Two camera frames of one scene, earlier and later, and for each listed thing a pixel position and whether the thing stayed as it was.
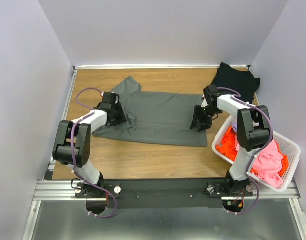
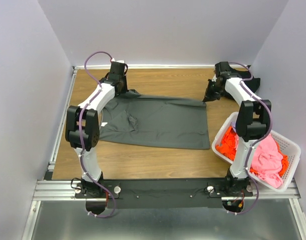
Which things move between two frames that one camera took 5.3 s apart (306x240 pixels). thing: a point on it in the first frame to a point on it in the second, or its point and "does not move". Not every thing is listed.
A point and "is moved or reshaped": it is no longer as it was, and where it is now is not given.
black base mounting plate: x=163 y=193 does not move
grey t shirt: x=157 y=117 is moved or reshaped
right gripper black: x=206 y=124 to x=209 y=96
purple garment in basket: x=234 y=126 does not move
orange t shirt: x=228 y=145 does not move
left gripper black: x=121 y=117 to x=124 y=89
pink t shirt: x=266 y=164 does not move
